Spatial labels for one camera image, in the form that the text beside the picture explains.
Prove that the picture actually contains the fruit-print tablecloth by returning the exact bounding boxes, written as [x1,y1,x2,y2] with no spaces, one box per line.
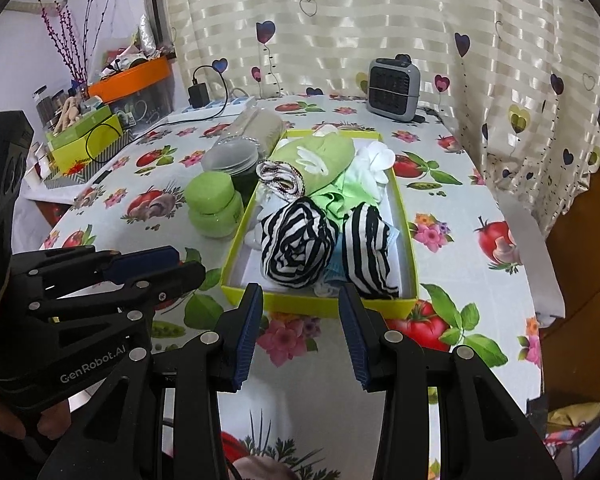
[45,98,545,479]

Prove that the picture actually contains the black charger with cable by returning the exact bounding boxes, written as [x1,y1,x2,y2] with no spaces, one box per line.
[83,64,232,164]

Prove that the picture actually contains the white beige sock bundle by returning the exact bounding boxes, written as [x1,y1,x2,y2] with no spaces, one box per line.
[354,141,396,186]

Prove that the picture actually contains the light green cloth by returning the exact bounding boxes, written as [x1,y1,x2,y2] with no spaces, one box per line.
[310,168,388,226]

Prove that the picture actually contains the yellow-green shallow box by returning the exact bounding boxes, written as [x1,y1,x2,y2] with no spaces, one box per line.
[221,127,419,318]

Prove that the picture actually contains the cream heart-pattern curtain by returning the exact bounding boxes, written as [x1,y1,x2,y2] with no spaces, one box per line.
[166,0,600,231]

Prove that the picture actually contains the dark green flat box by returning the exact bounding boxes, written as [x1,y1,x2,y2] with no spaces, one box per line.
[46,105,111,151]

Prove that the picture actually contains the yellow-green cardboard box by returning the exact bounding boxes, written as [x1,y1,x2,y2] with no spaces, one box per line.
[50,113,123,174]

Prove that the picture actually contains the green towel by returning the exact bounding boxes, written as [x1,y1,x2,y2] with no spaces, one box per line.
[256,132,355,202]

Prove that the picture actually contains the grey mini heater fan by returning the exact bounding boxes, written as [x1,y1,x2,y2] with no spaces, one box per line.
[366,54,420,122]

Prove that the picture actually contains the clear plastic jar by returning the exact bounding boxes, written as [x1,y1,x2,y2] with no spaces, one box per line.
[201,107,285,176]

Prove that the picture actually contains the person's left hand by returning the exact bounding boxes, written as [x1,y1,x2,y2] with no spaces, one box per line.
[0,400,71,440]

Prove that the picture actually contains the white blue power strip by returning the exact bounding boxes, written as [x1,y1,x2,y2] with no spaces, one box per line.
[166,96,256,124]

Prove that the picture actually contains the orange storage bin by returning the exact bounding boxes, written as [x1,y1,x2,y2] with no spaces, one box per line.
[88,56,171,103]

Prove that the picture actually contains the brown wooden cabinet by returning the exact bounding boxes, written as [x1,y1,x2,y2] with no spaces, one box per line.
[541,171,600,410]

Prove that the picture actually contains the green jar lid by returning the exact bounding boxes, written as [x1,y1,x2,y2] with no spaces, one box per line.
[184,171,244,238]

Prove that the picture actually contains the purple flower branches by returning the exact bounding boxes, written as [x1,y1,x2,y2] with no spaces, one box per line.
[34,0,114,88]

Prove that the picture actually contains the black white striped sock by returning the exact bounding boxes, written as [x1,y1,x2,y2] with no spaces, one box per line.
[261,197,339,289]
[342,203,399,300]

